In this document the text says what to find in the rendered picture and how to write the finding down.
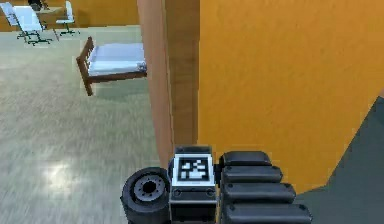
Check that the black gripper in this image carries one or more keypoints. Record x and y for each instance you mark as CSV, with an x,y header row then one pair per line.
x,y
146,196

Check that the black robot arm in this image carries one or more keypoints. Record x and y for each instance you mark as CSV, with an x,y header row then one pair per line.
x,y
256,193

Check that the brown wooden bed white mattress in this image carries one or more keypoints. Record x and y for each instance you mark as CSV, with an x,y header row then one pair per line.
x,y
113,61

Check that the white office chair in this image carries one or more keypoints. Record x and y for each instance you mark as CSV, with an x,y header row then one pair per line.
x,y
9,15
67,18
30,23

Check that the brown wooden desk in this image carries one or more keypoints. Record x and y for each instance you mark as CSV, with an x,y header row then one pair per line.
x,y
50,11

